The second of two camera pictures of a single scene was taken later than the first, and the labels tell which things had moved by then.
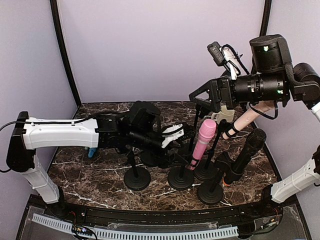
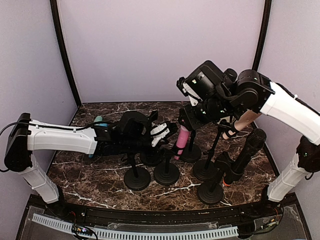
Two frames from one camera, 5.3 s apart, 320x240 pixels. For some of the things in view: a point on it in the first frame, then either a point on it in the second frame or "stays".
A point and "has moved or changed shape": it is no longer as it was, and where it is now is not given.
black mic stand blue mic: [150, 159] stays
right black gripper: [214, 86] → [192, 121]
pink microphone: [206, 130] has moved or changed shape
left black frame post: [57, 20] stays
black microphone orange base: [256, 139] stays
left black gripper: [167, 161] → [159, 145]
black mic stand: [211, 193] stays
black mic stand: [181, 178] → [166, 173]
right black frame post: [267, 4] stays
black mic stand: [137, 178] stays
